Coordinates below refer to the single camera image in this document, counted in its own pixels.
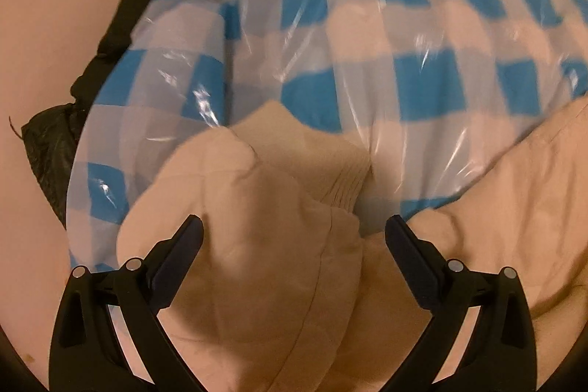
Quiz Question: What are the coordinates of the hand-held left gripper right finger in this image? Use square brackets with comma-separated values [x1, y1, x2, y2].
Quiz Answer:
[384, 215, 538, 392]

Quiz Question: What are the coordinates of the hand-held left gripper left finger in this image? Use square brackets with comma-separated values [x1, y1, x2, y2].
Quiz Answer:
[48, 214, 205, 392]

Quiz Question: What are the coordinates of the blue checkered plastic sheet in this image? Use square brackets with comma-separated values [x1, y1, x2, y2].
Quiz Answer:
[67, 0, 588, 278]

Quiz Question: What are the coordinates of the black cloth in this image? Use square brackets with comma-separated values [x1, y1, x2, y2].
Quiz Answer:
[21, 0, 198, 227]

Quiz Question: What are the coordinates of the cream jacket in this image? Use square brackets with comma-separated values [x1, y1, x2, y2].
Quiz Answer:
[116, 96, 588, 392]

